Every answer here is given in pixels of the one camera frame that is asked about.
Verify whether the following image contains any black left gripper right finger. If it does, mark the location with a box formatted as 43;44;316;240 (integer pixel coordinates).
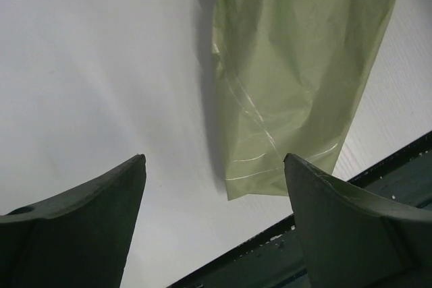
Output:
284;154;431;287

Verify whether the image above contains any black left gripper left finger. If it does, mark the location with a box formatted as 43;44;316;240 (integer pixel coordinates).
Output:
1;154;146;287

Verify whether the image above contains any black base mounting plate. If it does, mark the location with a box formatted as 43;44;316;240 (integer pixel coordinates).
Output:
175;134;431;287

